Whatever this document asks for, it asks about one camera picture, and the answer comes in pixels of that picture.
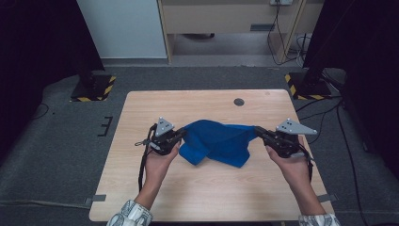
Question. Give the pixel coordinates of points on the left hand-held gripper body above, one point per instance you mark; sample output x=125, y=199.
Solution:
x=163, y=138

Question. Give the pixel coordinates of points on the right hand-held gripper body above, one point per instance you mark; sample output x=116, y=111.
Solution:
x=284, y=142

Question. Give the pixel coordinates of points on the blue cloth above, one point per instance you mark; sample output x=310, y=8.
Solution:
x=219, y=141

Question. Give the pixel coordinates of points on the person's right hand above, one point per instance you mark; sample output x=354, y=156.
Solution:
x=295, y=169

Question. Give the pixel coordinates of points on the person's left hand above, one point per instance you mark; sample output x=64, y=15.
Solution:
x=160, y=168

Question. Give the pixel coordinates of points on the grey round table grommet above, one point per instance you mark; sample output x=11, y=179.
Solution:
x=239, y=102

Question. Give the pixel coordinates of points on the black floor tape mark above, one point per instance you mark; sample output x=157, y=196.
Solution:
x=108, y=125

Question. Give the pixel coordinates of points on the black yellow striped stand base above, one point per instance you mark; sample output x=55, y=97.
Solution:
x=309, y=89
x=94, y=89

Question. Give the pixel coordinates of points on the grey tape piece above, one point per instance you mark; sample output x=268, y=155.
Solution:
x=327, y=197
x=98, y=198

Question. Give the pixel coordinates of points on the grey rectangular desk label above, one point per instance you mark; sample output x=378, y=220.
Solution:
x=262, y=27

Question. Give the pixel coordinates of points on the white cabinet panel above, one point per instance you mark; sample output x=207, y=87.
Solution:
x=122, y=28

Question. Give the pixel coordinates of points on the black curtain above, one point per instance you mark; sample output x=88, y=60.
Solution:
x=370, y=62
x=37, y=47

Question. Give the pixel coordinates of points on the beige wooden desk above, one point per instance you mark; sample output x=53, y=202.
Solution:
x=219, y=17

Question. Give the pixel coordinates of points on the white power strip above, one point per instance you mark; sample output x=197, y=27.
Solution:
x=280, y=2

